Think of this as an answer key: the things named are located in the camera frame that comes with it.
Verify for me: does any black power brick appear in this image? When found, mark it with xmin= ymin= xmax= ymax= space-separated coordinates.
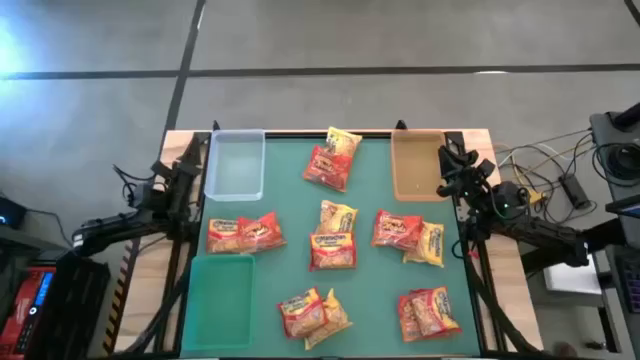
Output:
xmin=558 ymin=173 xmax=593 ymax=211

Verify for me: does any red chili ramen pack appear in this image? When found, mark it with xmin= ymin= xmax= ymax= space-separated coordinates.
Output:
xmin=397 ymin=293 xmax=454 ymax=344
xmin=302 ymin=145 xmax=354 ymax=194
xmin=236 ymin=210 xmax=288 ymax=253
xmin=370 ymin=208 xmax=425 ymax=253

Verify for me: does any black plastic crate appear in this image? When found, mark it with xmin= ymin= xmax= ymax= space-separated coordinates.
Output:
xmin=27 ymin=251 xmax=112 ymax=360

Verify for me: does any grey desk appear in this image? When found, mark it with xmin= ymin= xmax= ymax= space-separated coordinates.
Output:
xmin=588 ymin=102 xmax=640 ymax=360

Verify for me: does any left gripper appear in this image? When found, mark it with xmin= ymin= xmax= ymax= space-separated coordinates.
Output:
xmin=152 ymin=142 xmax=202 ymax=211

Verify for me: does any black pole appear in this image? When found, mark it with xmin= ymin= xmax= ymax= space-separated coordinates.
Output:
xmin=612 ymin=102 xmax=640 ymax=129

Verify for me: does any tan plastic bin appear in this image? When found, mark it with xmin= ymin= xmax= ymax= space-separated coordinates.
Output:
xmin=390 ymin=129 xmax=451 ymax=203

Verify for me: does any black keyboard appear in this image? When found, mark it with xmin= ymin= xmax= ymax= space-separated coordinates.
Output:
xmin=619 ymin=254 xmax=640 ymax=314

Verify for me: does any black device with blue light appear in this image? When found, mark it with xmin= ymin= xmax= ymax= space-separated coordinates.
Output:
xmin=0 ymin=196 xmax=29 ymax=230

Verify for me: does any yellow creamy chicken ramen pack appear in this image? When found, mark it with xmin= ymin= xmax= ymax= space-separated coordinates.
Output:
xmin=402 ymin=221 xmax=446 ymax=269
xmin=314 ymin=199 xmax=359 ymax=236
xmin=325 ymin=126 xmax=363 ymax=160
xmin=303 ymin=287 xmax=354 ymax=352

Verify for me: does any red equipment case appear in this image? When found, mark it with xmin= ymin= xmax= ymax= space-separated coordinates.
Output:
xmin=0 ymin=266 xmax=57 ymax=360

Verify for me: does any black aluminium table frame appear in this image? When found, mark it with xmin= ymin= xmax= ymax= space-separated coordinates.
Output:
xmin=119 ymin=118 xmax=546 ymax=359

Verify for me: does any yellow black hazard tape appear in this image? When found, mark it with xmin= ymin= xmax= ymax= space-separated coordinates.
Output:
xmin=102 ymin=239 xmax=141 ymax=357

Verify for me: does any white paper sheet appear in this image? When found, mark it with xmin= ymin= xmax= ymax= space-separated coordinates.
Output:
xmin=542 ymin=253 xmax=603 ymax=296

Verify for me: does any clear plastic bin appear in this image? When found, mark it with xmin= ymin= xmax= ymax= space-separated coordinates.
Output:
xmin=203 ymin=128 xmax=267 ymax=203

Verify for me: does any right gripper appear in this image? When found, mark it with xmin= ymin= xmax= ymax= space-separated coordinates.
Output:
xmin=437 ymin=145 xmax=501 ymax=206

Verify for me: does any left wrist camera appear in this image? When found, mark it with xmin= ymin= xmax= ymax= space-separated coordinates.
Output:
xmin=149 ymin=158 xmax=175 ymax=177

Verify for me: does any coiled black cable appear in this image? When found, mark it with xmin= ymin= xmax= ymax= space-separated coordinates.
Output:
xmin=592 ymin=142 xmax=640 ymax=189

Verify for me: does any yellow cable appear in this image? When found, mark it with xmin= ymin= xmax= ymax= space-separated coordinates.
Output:
xmin=509 ymin=142 xmax=596 ymax=206

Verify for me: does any green plastic bin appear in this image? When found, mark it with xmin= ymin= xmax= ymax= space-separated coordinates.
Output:
xmin=180 ymin=253 xmax=257 ymax=352

